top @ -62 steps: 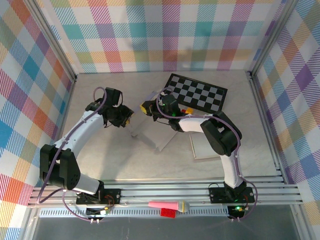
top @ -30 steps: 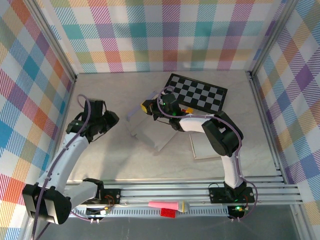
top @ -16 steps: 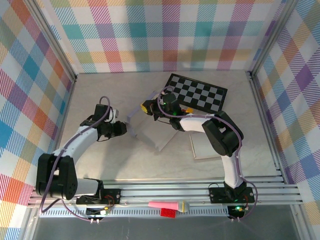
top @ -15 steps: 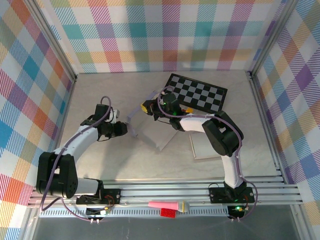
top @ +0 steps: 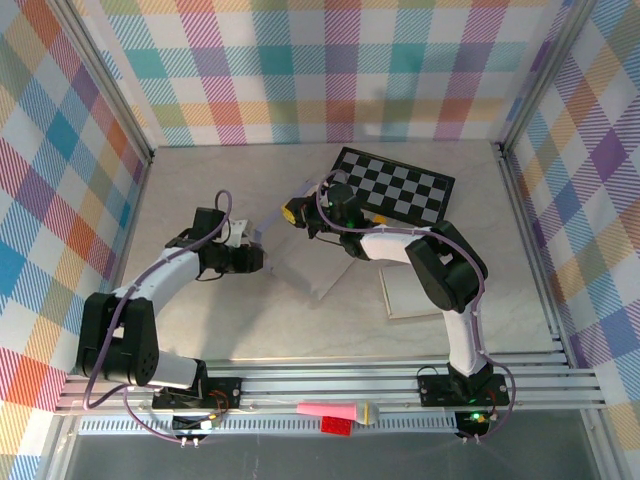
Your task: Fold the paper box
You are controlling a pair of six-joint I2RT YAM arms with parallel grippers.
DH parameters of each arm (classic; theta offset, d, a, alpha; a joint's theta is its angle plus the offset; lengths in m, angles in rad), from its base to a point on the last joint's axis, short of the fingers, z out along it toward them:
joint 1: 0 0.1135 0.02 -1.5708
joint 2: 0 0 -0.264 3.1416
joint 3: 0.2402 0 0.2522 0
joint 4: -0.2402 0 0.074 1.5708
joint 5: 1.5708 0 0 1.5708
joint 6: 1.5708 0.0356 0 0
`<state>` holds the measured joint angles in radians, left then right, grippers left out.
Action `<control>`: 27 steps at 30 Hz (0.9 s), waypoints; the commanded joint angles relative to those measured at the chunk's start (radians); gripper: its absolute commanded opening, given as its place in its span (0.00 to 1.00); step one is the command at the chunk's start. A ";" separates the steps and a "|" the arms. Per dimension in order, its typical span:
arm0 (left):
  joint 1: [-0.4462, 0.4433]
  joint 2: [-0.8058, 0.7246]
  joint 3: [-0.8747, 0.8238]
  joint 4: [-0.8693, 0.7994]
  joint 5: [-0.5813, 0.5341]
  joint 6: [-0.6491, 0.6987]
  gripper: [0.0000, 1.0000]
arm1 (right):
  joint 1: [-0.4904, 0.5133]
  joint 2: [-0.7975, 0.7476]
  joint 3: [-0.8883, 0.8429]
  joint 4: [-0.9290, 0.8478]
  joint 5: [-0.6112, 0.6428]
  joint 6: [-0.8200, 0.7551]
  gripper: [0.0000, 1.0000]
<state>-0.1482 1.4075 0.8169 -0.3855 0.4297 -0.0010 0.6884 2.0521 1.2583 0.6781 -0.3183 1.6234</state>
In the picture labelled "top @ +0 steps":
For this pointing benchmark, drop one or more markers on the lilac paper box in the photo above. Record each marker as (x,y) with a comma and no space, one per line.
(300,265)

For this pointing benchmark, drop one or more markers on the white paper box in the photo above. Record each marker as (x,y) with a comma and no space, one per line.
(400,300)

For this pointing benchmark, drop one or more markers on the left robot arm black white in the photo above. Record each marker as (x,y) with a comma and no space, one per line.
(120,340)

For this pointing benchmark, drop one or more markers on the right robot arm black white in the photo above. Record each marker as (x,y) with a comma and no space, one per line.
(450,280)

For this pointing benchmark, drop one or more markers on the yellow toy brick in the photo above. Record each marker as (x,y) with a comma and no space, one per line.
(380,220)

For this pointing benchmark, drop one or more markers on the black grey chessboard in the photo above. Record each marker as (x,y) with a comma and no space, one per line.
(400,185)

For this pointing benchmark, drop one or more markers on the pink toy microphone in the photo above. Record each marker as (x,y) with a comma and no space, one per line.
(330,411)

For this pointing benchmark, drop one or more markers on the large red toy brick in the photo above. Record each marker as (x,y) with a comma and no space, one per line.
(336,426)

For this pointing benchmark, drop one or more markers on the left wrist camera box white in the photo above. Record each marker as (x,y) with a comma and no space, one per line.
(240,231)

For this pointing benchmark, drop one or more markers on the narrow aluminium frame rail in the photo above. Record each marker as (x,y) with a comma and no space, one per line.
(135,200)
(525,235)

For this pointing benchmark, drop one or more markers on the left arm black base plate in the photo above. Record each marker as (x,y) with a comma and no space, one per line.
(225,395)

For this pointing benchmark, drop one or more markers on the wide aluminium frame rail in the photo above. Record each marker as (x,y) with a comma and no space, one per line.
(325,385)

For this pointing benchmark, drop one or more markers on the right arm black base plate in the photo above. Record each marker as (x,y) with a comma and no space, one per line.
(435,392)

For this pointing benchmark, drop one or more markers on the aluminium frame post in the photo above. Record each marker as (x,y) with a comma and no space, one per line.
(545,70)
(100,75)

